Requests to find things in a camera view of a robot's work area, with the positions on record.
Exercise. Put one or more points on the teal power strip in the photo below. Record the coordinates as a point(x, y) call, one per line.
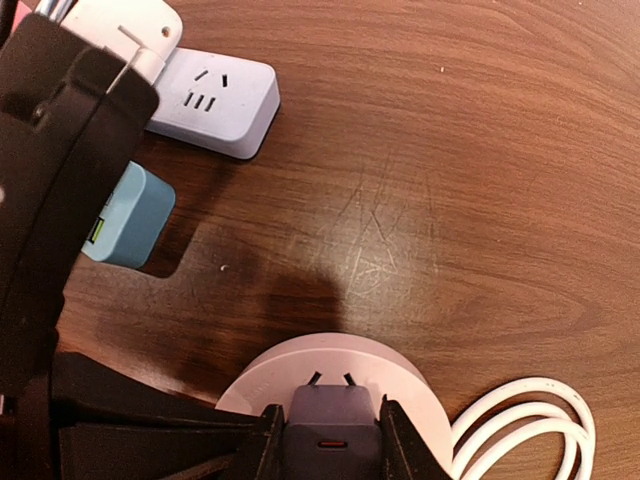
point(131, 220)

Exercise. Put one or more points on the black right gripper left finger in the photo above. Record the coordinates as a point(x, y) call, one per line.
point(105, 425)

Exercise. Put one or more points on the dark grey charger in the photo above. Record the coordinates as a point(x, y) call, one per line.
point(332, 433)

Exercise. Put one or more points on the white plug adapter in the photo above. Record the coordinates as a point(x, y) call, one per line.
point(143, 34)

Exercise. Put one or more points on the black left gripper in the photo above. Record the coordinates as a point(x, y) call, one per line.
point(71, 118)

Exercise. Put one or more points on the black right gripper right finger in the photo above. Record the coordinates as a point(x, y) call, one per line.
point(405, 455)

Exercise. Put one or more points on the grey-blue power strip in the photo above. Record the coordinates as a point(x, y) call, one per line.
point(217, 102)

